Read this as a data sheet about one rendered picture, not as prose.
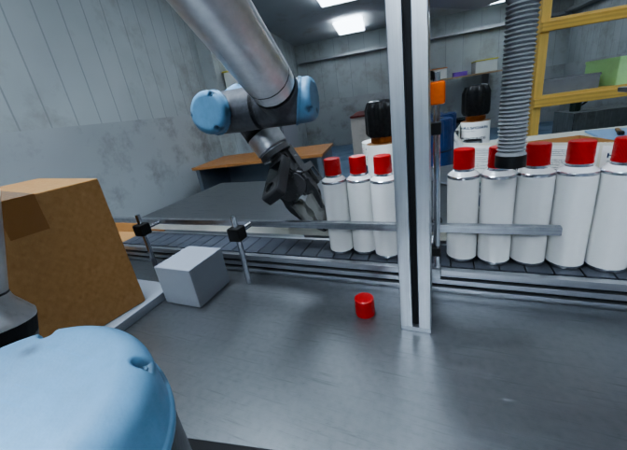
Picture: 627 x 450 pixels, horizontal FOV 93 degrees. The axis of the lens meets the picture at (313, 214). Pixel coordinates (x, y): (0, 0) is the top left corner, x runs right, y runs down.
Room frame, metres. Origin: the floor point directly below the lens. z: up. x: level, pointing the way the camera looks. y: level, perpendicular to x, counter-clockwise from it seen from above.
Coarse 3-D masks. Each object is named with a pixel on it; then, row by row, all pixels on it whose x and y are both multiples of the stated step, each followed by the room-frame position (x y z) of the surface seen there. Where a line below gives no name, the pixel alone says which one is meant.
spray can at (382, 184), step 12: (384, 156) 0.54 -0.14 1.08; (384, 168) 0.54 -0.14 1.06; (372, 180) 0.54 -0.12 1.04; (384, 180) 0.53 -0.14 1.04; (372, 192) 0.54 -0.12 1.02; (384, 192) 0.53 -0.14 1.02; (372, 204) 0.55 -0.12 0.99; (384, 204) 0.53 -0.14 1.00; (372, 216) 0.56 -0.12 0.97; (384, 216) 0.53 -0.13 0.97; (384, 240) 0.53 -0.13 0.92; (396, 240) 0.53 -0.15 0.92; (384, 252) 0.53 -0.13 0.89; (396, 252) 0.53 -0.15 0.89
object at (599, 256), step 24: (624, 144) 0.40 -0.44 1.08; (600, 168) 0.42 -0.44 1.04; (624, 168) 0.39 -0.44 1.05; (600, 192) 0.41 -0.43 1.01; (624, 192) 0.39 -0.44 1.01; (600, 216) 0.40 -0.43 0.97; (624, 216) 0.38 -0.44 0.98; (600, 240) 0.40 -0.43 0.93; (624, 240) 0.38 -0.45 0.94; (600, 264) 0.39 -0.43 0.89; (624, 264) 0.38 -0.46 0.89
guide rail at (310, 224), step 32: (192, 224) 0.73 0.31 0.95; (224, 224) 0.68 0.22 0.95; (256, 224) 0.64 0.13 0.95; (288, 224) 0.60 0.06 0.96; (320, 224) 0.57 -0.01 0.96; (352, 224) 0.54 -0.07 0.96; (384, 224) 0.52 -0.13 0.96; (448, 224) 0.47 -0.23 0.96; (480, 224) 0.45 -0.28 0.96; (512, 224) 0.44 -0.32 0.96
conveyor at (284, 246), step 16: (128, 240) 0.88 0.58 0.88; (160, 240) 0.83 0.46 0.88; (176, 240) 0.81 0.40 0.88; (192, 240) 0.79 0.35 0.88; (208, 240) 0.78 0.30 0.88; (224, 240) 0.76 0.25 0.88; (256, 240) 0.72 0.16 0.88; (272, 240) 0.71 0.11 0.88; (288, 240) 0.69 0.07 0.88; (304, 240) 0.68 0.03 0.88; (320, 240) 0.66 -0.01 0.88; (304, 256) 0.60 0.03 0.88; (320, 256) 0.58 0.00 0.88; (336, 256) 0.57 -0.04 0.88; (352, 256) 0.56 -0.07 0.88; (368, 256) 0.55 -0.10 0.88; (432, 256) 0.51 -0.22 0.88; (512, 272) 0.43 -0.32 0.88; (528, 272) 0.42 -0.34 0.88; (544, 272) 0.41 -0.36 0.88; (560, 272) 0.41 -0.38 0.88; (576, 272) 0.40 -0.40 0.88; (592, 272) 0.39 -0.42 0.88; (624, 272) 0.38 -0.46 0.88
